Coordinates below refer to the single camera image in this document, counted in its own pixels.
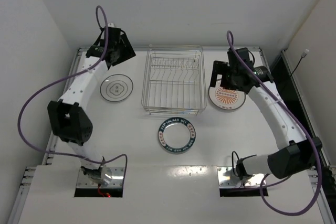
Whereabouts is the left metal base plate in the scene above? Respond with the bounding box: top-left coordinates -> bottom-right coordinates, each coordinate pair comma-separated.
76,167 -> 124,189

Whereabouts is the white plate with orange sunburst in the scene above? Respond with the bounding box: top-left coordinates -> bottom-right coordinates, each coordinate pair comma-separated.
208,79 -> 246,111

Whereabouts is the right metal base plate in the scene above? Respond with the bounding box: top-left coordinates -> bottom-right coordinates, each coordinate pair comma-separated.
217,166 -> 264,189

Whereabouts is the wire dish rack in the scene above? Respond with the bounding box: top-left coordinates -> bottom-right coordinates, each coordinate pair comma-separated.
141,45 -> 207,115

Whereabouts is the white plate with green rings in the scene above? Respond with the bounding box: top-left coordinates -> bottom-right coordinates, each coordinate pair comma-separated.
100,74 -> 134,102

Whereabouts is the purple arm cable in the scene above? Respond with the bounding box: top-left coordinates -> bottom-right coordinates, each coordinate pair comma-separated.
17,5 -> 128,183
226,30 -> 323,215

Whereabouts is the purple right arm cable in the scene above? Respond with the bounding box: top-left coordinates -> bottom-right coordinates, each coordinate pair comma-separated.
226,30 -> 323,215

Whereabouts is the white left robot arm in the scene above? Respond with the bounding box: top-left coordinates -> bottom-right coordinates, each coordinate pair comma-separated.
47,23 -> 135,184

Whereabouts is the plate with teal lettered rim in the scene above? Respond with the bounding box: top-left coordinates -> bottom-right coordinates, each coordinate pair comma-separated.
157,117 -> 196,154

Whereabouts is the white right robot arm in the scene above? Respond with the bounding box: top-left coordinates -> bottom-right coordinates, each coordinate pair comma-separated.
210,48 -> 322,179

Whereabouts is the metal base plate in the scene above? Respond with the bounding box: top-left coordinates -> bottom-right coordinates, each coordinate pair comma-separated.
76,167 -> 124,189
217,166 -> 264,189

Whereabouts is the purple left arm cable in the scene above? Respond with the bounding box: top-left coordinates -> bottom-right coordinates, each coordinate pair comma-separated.
17,5 -> 128,183

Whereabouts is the aluminium table frame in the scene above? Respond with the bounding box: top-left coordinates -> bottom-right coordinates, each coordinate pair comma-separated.
7,46 -> 336,224

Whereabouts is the black wall cable with plug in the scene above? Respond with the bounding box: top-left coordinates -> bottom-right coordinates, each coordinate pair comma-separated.
290,49 -> 310,77

